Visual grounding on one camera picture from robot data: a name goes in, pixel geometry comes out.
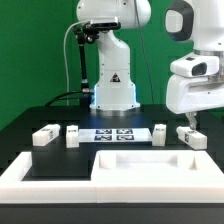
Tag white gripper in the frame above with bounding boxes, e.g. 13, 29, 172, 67
166, 53, 224, 130

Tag white desk top panel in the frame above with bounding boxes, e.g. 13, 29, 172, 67
91, 150, 224, 203

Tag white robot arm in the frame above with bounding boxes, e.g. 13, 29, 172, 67
76, 0, 224, 129

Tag white marker tag sheet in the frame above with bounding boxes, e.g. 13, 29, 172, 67
79, 128, 152, 143

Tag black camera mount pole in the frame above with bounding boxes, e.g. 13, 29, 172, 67
79, 42, 89, 94

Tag black camera on mount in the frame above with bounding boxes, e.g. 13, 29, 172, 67
73, 21, 121, 45

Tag black cables at base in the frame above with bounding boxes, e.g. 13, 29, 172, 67
44, 89, 84, 108

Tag white camera cable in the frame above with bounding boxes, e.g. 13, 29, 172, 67
63, 20, 90, 107

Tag white U-shaped frame fixture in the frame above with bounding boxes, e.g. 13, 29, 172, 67
0, 152, 100, 204

